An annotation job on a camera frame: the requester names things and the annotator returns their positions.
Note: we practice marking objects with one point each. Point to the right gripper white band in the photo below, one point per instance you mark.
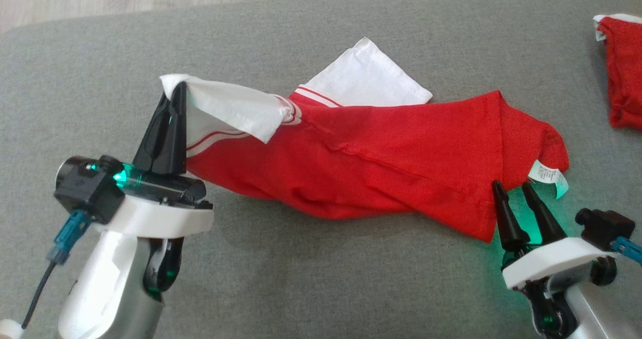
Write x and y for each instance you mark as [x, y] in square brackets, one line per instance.
[546, 261]

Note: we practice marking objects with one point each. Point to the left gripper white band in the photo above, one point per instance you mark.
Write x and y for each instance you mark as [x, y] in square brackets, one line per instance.
[160, 218]

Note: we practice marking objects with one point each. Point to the red garment with white sleeves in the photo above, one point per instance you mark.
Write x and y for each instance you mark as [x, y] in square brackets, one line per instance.
[376, 168]

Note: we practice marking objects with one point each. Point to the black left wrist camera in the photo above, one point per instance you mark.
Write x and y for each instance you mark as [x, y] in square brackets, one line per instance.
[85, 188]

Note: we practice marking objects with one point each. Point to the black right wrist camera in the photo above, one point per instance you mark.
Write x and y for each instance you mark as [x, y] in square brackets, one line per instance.
[607, 226]

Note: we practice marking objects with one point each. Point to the red garment with white edge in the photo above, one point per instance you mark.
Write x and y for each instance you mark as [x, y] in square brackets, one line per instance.
[624, 78]

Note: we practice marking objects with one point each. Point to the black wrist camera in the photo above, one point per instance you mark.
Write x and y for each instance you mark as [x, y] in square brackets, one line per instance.
[85, 188]
[607, 226]

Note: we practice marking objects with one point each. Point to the large grey sofa seat cushion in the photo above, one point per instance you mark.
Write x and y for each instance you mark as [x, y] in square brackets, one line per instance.
[301, 279]

